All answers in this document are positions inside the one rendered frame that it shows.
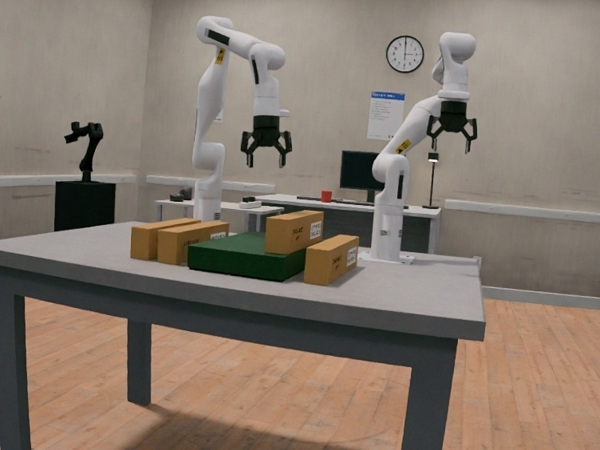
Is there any tan cardboard carton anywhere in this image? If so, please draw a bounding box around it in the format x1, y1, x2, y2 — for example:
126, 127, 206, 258
264, 210, 324, 255
304, 235, 359, 286
130, 218, 201, 261
157, 221, 229, 265

